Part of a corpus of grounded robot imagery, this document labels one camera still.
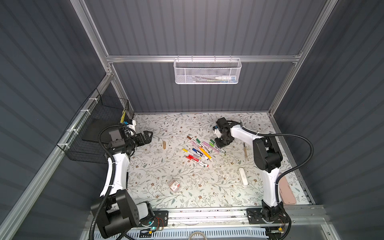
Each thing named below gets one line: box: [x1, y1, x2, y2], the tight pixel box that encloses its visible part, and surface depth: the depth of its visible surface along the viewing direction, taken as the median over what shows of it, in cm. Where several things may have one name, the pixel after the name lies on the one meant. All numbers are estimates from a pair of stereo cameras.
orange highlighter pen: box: [199, 146, 212, 160], surface depth 98 cm
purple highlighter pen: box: [202, 141, 220, 153], surface depth 101 cm
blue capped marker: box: [192, 148, 204, 157], surface depth 98 cm
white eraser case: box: [238, 167, 249, 188], surface depth 86 cm
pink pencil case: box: [279, 176, 297, 205], surface depth 80 cm
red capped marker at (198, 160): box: [188, 154, 209, 167], surface depth 95 cm
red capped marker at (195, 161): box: [185, 156, 206, 168], surface depth 95 cm
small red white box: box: [168, 179, 182, 193], surface depth 84 cm
